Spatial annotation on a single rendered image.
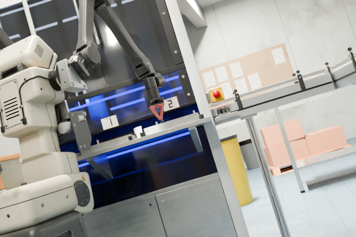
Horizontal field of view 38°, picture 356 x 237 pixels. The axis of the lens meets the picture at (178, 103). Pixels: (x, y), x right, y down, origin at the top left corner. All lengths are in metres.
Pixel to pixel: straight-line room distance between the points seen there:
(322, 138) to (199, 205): 4.97
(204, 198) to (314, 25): 8.01
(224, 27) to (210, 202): 7.98
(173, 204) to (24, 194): 1.29
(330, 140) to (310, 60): 3.11
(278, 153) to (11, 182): 5.92
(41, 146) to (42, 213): 0.45
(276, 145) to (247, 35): 3.58
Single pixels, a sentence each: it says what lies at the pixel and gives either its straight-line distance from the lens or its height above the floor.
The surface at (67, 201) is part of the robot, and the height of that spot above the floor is 0.72.
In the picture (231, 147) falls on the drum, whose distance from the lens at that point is 5.53.
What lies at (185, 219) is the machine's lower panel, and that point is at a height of 0.41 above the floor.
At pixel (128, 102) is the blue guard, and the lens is 2.78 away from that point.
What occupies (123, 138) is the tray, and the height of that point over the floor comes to 0.90.
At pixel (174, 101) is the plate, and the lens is 2.75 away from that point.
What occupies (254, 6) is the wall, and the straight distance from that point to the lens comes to 10.57.
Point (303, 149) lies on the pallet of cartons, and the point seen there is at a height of 0.25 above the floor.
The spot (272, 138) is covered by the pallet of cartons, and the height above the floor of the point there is 0.52.
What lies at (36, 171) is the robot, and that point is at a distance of 2.08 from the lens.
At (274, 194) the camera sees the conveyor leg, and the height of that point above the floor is 0.39.
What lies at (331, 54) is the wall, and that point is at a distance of 10.44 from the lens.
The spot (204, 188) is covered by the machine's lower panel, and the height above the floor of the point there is 0.54.
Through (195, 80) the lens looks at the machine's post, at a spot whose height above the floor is 1.10.
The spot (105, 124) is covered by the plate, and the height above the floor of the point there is 1.02.
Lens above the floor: 0.79
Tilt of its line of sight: 5 degrees up
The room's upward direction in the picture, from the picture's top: 17 degrees counter-clockwise
